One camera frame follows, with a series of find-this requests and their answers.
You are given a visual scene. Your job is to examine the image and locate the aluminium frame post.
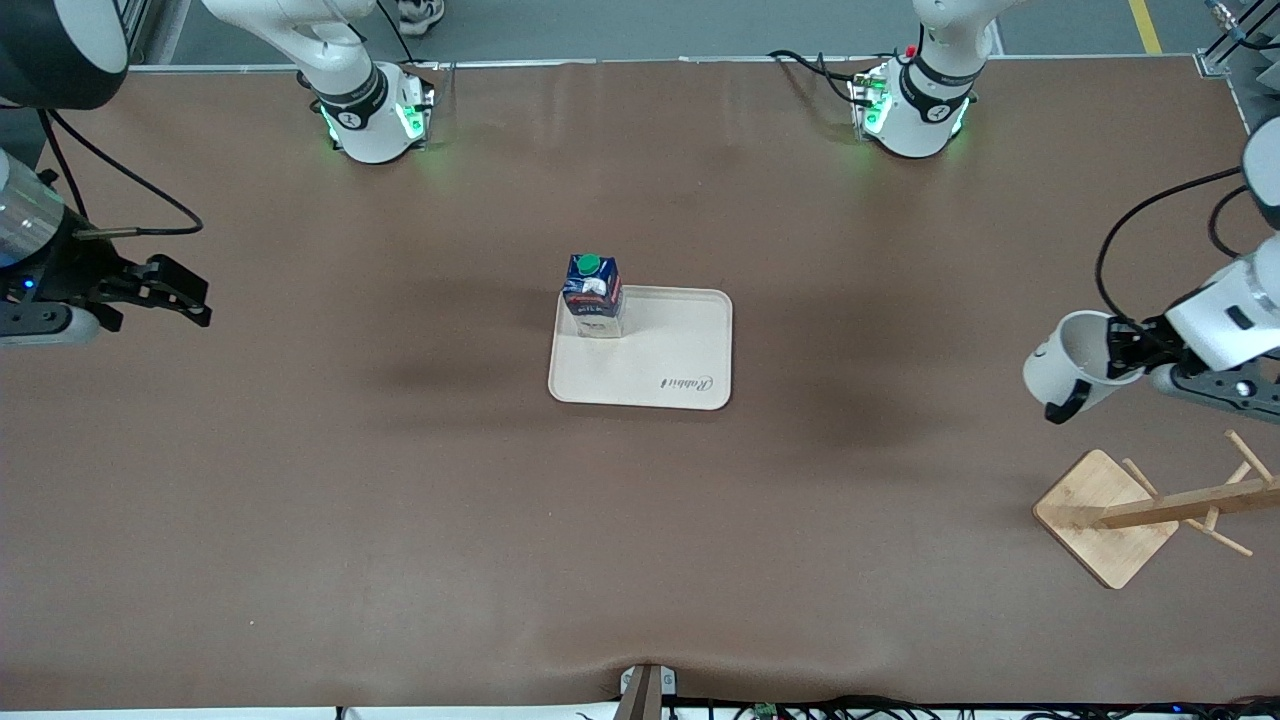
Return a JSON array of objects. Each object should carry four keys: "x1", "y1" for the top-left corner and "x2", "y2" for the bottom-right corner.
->
[
  {"x1": 115, "y1": 0, "x2": 191, "y2": 69},
  {"x1": 1194, "y1": 0, "x2": 1280, "y2": 83}
]

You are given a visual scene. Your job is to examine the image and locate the white cup black handle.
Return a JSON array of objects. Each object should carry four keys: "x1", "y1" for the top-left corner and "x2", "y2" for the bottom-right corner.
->
[{"x1": 1022, "y1": 310, "x2": 1147, "y2": 426}]

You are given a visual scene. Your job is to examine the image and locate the white sneaker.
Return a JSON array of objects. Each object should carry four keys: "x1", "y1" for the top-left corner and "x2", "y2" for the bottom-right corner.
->
[{"x1": 397, "y1": 0, "x2": 447, "y2": 37}]

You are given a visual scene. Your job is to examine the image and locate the black cables along table edge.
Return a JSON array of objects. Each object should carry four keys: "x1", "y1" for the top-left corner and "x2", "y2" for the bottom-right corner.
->
[{"x1": 335, "y1": 694, "x2": 1280, "y2": 720}]

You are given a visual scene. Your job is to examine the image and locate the black cable at right base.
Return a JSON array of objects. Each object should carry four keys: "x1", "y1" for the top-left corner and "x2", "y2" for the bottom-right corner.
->
[{"x1": 374, "y1": 0, "x2": 443, "y2": 81}]

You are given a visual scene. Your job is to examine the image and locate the black cable at base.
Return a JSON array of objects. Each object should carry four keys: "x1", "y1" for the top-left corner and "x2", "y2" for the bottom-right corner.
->
[
  {"x1": 767, "y1": 49, "x2": 867, "y2": 105},
  {"x1": 374, "y1": 0, "x2": 443, "y2": 81}
]

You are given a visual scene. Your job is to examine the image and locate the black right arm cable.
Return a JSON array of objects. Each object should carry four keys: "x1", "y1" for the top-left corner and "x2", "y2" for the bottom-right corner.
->
[{"x1": 38, "y1": 106, "x2": 205, "y2": 240}]

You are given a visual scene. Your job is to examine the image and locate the blue milk carton green cap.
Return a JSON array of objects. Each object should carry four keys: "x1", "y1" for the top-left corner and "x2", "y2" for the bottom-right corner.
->
[{"x1": 561, "y1": 253, "x2": 625, "y2": 340}]

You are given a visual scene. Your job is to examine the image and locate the wooden cup rack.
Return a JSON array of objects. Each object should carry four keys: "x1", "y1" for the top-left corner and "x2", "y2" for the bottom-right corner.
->
[{"x1": 1031, "y1": 429, "x2": 1280, "y2": 591}]

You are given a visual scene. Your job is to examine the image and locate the cream plastic tray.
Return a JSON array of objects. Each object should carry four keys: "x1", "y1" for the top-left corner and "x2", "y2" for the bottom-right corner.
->
[{"x1": 547, "y1": 285, "x2": 734, "y2": 412}]

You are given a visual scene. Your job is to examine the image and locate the brown table mat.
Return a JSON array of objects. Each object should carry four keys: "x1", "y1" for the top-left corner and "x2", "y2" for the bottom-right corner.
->
[{"x1": 0, "y1": 58, "x2": 1280, "y2": 713}]

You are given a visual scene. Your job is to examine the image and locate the black cable at left base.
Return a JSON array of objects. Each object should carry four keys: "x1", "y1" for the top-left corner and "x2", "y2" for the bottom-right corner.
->
[{"x1": 767, "y1": 49, "x2": 867, "y2": 105}]

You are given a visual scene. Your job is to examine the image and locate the camera stand bracket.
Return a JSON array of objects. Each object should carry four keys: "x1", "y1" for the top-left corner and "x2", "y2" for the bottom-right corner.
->
[{"x1": 614, "y1": 662, "x2": 680, "y2": 720}]

